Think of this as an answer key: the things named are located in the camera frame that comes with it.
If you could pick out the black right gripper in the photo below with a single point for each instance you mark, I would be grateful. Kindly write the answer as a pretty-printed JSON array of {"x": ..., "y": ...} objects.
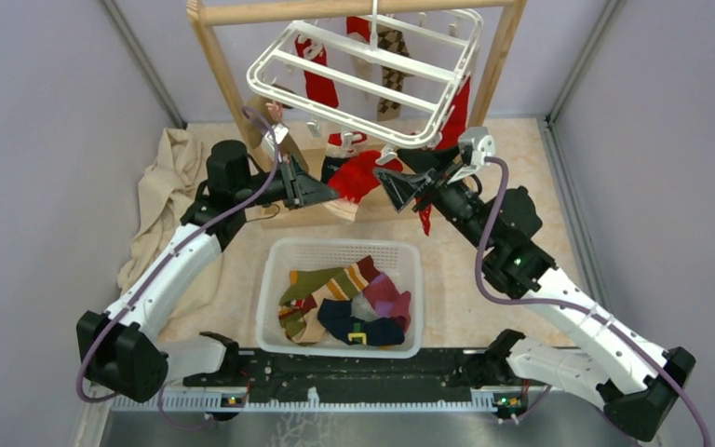
[{"x": 403, "y": 187}]

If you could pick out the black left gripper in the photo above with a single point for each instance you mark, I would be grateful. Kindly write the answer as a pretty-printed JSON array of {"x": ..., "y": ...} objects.
[{"x": 302, "y": 188}]

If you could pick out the red snowflake pattern sock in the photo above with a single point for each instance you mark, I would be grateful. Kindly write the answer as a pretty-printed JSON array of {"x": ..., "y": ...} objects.
[{"x": 424, "y": 215}]

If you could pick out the white perforated plastic basket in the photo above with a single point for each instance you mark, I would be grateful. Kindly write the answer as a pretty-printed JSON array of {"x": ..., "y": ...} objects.
[{"x": 401, "y": 261}]

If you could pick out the white plastic clip hanger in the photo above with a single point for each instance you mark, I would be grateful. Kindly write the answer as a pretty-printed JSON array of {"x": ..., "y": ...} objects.
[{"x": 363, "y": 104}]

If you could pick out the olive green striped sock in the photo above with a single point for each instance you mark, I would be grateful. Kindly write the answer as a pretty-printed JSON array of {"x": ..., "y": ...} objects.
[{"x": 297, "y": 311}]

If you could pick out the maroon purple sock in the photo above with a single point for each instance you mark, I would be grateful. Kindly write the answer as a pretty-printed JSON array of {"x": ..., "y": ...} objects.
[{"x": 388, "y": 302}]

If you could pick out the black santa belt sock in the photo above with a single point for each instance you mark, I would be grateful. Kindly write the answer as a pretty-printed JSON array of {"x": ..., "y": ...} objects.
[{"x": 337, "y": 319}]

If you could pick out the brown argyle sock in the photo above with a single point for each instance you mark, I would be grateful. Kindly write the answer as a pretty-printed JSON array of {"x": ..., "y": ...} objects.
[{"x": 392, "y": 40}]

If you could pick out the wooden hanger rack frame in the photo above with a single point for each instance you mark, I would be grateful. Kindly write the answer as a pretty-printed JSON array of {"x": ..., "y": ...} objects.
[{"x": 301, "y": 17}]

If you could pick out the grey striped sock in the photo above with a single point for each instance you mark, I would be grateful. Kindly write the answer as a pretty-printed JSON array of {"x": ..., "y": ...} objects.
[{"x": 362, "y": 309}]

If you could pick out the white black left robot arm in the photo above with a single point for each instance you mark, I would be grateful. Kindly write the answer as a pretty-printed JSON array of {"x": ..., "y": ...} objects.
[{"x": 119, "y": 347}]

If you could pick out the navy patterned sock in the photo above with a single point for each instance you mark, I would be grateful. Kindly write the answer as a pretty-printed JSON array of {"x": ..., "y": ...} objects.
[{"x": 336, "y": 166}]

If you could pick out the tan brown sock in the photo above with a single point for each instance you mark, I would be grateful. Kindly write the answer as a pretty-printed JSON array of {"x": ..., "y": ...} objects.
[{"x": 259, "y": 125}]

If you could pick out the small pink sock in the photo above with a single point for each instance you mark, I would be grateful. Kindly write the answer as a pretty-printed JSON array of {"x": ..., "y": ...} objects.
[{"x": 273, "y": 112}]

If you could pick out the red christmas sock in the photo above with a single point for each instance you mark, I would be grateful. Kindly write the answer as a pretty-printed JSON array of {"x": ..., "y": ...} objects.
[{"x": 318, "y": 88}]

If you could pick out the beige crumpled cloth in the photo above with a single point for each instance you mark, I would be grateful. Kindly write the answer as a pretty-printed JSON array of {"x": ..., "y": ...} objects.
[{"x": 165, "y": 192}]

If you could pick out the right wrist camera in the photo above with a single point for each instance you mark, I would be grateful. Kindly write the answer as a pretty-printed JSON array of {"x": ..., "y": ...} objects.
[{"x": 476, "y": 145}]

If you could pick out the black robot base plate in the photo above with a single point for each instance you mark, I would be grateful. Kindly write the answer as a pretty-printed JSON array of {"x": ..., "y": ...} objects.
[{"x": 432, "y": 374}]

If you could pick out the white slotted cable duct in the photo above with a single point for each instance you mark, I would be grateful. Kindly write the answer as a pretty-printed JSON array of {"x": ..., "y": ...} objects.
[{"x": 188, "y": 401}]

